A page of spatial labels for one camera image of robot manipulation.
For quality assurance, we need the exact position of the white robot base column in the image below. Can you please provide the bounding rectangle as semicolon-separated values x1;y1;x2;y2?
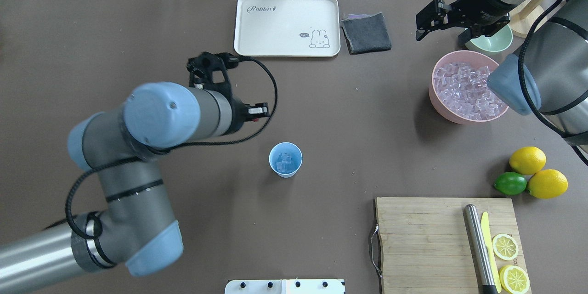
224;278;346;294

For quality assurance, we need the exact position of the pile of ice cubes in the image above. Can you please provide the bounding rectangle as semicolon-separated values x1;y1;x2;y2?
432;62;508;122

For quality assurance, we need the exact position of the pink bowl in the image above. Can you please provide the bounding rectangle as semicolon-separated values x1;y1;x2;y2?
429;51;509;124

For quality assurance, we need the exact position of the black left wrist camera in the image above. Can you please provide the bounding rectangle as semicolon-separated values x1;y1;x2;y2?
186;52;241;99

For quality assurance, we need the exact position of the steel muddler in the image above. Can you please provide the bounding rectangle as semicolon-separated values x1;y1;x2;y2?
464;204;498;294

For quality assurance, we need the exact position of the light blue plastic cup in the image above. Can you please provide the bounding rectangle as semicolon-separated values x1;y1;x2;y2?
268;142;303;178

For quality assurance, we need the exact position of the wooden glass stand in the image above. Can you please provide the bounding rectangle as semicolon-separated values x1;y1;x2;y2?
509;0;544;38

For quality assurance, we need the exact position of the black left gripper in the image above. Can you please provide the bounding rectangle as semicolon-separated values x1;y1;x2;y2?
227;96;270;134

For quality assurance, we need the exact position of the grey folded cloth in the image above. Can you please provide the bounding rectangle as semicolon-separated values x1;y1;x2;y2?
340;13;391;55

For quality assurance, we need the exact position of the lemon half slice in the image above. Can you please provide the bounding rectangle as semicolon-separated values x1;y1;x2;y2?
498;265;531;294
491;233;519;261

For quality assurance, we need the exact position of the green bowl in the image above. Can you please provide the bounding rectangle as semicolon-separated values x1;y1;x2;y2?
465;25;513;56

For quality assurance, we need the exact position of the cream rabbit tray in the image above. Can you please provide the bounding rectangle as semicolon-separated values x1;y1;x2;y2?
233;0;341;57

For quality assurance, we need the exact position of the yellow plastic knife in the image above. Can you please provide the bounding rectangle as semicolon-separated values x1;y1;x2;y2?
480;212;502;294

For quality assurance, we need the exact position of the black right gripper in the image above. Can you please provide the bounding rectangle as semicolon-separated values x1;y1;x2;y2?
415;0;512;47

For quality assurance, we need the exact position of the yellow lemon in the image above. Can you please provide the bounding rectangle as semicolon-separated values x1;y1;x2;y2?
509;146;547;175
526;169;569;199

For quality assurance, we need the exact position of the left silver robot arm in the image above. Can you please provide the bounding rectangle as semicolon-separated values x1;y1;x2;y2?
1;82;273;294

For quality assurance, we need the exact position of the wooden cutting board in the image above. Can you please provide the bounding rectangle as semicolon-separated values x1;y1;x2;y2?
374;197;522;294

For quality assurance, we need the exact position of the green lime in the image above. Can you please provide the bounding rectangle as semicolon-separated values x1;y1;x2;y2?
494;172;527;196

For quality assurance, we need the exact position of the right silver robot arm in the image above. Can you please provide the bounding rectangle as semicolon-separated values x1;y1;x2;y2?
416;0;587;163

